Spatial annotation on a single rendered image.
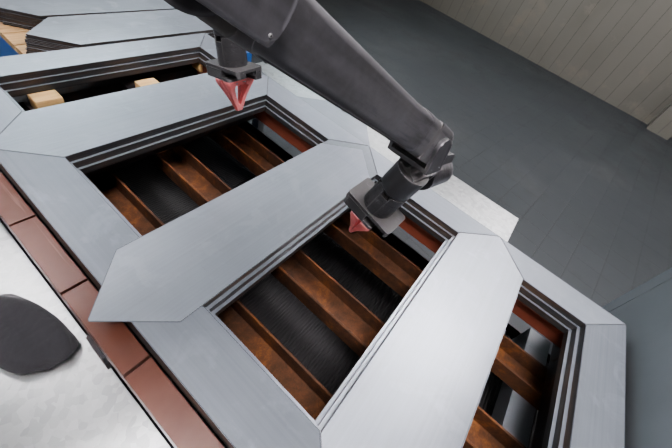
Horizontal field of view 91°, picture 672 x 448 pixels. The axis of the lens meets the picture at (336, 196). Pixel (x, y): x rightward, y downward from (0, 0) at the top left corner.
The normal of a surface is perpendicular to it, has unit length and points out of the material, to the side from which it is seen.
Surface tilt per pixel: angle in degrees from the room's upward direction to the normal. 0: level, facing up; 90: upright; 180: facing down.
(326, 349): 0
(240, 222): 0
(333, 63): 85
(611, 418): 0
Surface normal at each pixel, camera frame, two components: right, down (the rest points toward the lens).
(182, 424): 0.27, -0.68
